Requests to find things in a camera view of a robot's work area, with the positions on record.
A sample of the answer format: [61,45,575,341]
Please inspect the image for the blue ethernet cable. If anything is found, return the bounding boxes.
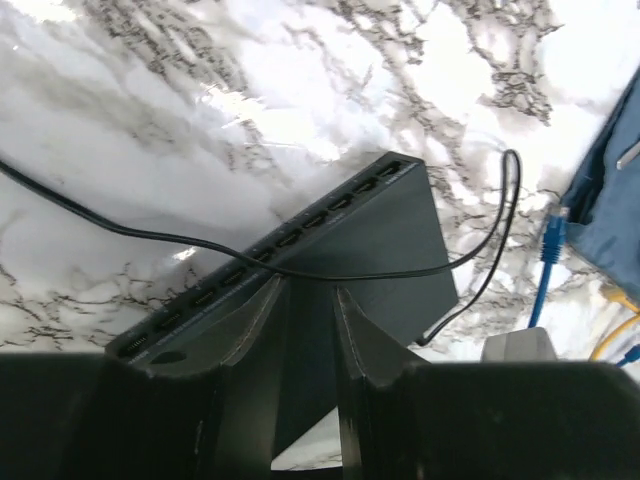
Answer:
[527,205,571,329]

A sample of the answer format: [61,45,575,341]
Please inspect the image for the black network switch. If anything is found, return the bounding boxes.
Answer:
[107,152,458,452]

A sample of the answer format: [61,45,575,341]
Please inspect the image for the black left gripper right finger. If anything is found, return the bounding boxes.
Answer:
[334,287,639,479]

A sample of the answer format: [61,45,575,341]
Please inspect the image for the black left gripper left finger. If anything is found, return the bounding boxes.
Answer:
[1,277,290,479]

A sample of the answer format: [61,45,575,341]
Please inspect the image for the blue cloth placemat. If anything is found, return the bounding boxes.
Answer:
[561,74,639,301]

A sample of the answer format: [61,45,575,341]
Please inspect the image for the silver fork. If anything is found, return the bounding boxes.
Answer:
[616,142,640,170]

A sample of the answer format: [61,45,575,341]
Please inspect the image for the yellow ethernet cable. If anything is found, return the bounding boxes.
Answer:
[589,287,640,362]

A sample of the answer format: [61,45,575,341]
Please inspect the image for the black power cord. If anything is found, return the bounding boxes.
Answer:
[0,148,522,347]

